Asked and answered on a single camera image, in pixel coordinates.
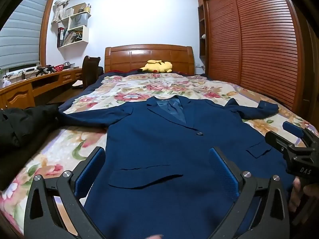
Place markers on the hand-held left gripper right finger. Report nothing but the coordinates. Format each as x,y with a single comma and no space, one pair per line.
225,173

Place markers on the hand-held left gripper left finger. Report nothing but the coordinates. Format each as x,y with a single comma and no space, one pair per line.
89,173

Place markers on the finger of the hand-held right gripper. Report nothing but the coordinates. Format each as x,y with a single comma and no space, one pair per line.
292,129
276,139

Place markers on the blue suit jacket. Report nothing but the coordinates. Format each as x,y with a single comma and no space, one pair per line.
159,142

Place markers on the person's right hand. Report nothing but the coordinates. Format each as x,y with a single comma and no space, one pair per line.
295,196

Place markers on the black garment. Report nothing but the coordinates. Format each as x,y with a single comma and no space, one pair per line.
22,124

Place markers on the wooden louvered wardrobe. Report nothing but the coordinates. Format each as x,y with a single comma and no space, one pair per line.
261,42

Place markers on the floral blanket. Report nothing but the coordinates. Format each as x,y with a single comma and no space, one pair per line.
174,84

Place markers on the dark wooden chair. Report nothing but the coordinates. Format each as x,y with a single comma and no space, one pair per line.
89,69

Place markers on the long wooden desk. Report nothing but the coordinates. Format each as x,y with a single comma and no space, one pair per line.
17,94

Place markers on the red basket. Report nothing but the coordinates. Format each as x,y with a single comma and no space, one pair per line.
59,68

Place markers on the black tripod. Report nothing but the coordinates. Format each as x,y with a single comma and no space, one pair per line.
46,70

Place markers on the yellow plush toy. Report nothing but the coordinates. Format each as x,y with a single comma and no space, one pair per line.
157,66

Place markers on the small white figurine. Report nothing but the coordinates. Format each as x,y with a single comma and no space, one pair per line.
203,36

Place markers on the wooden bed headboard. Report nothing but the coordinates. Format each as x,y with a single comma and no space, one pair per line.
149,54

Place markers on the row of books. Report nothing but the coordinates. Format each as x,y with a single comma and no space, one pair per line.
68,37

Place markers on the grey paper bag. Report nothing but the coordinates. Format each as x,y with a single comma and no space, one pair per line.
78,22

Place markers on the grey window blind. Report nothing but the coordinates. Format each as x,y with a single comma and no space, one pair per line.
22,34

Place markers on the white wrapped bundle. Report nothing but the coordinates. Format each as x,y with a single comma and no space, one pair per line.
61,5

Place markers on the white wall shelf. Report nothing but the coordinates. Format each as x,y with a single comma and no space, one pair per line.
85,33

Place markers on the wooden window frame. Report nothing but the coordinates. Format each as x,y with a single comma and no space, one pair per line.
46,25

